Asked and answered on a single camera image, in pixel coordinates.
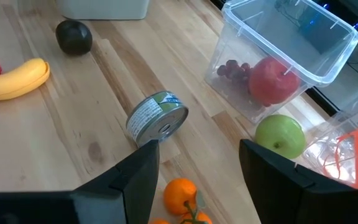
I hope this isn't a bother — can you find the white square container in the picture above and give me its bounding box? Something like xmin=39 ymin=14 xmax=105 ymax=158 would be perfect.
xmin=56 ymin=0 xmax=150 ymax=21

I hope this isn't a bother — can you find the dark avocado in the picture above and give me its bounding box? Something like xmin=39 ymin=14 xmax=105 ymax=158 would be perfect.
xmin=55 ymin=20 xmax=93 ymax=57

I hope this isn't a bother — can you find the orange tangerine cluster with stem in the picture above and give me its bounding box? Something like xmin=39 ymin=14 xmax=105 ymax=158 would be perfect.
xmin=147 ymin=177 xmax=213 ymax=224

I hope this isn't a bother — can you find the yellow toy banana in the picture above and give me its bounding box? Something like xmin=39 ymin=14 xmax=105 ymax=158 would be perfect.
xmin=0 ymin=57 xmax=51 ymax=101

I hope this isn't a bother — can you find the smooth green apple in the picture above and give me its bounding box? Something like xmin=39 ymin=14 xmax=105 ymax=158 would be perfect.
xmin=254 ymin=114 xmax=306 ymax=160

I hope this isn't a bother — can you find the red grape bunch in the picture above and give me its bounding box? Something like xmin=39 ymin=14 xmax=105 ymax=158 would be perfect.
xmin=216 ymin=59 xmax=251 ymax=82

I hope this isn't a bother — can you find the black computer with blue lights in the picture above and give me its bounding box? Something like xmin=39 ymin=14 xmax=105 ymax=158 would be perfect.
xmin=296 ymin=2 xmax=351 ymax=54

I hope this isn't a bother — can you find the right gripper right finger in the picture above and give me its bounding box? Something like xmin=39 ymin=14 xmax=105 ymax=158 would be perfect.
xmin=239 ymin=139 xmax=358 ymax=224

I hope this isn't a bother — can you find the dark red apple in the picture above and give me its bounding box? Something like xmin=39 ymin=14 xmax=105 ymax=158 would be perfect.
xmin=249 ymin=55 xmax=301 ymax=107

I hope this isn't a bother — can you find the green albacore tuna can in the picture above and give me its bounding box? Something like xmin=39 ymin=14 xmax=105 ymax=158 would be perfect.
xmin=126 ymin=90 xmax=190 ymax=147

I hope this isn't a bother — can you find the clear plastic bin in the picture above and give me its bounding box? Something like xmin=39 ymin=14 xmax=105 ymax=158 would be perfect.
xmin=303 ymin=77 xmax=358 ymax=189
xmin=204 ymin=0 xmax=358 ymax=124

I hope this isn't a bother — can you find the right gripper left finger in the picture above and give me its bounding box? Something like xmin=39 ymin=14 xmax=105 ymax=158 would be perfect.
xmin=0 ymin=139 xmax=160 ymax=224

